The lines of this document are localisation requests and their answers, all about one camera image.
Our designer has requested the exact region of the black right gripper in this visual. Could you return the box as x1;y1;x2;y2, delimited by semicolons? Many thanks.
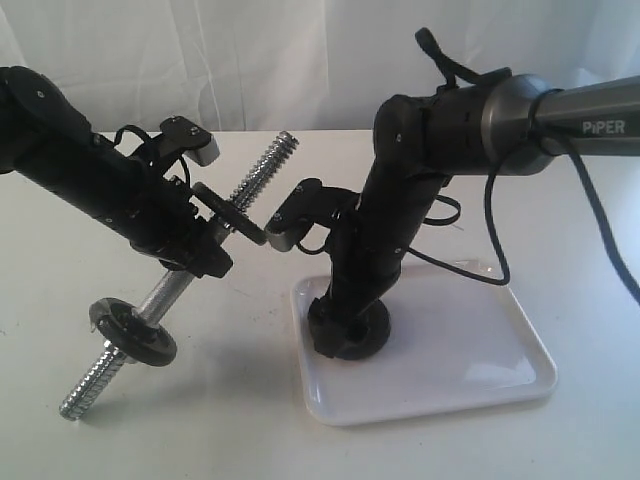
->
307;199;415;359

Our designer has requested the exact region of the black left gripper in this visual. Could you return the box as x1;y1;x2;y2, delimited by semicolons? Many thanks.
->
127;164;233;278

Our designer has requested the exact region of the black weight plate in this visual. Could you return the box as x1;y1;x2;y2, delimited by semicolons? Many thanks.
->
89;297;177;367
192;182;267;245
339;299;391;361

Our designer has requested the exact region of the chrome threaded dumbbell bar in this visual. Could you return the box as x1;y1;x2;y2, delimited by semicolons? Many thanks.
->
59;131;299;421

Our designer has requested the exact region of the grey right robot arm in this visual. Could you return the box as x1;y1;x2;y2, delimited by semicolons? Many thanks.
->
308;75;639;360

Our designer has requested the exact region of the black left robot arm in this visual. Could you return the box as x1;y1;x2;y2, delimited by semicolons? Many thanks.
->
1;66;233;278

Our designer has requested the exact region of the white plastic tray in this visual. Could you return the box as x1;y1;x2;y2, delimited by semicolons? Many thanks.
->
290;263;558;427

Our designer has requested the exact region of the white backdrop curtain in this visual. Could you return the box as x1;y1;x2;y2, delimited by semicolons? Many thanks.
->
1;1;639;131

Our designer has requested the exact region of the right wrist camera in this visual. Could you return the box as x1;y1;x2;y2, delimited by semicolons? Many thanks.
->
264;178;354;252

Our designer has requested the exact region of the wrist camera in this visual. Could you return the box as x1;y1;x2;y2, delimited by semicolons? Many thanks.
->
160;116;220;167
264;178;354;252

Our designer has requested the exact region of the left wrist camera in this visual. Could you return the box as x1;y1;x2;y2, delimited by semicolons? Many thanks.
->
160;116;220;167

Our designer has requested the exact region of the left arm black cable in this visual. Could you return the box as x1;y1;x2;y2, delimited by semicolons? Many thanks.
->
110;124;194;201

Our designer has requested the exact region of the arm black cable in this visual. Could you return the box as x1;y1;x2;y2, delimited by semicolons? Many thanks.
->
110;124;194;201
299;28;640;304

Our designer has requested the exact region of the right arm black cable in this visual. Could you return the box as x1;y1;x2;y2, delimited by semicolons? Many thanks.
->
299;28;640;304

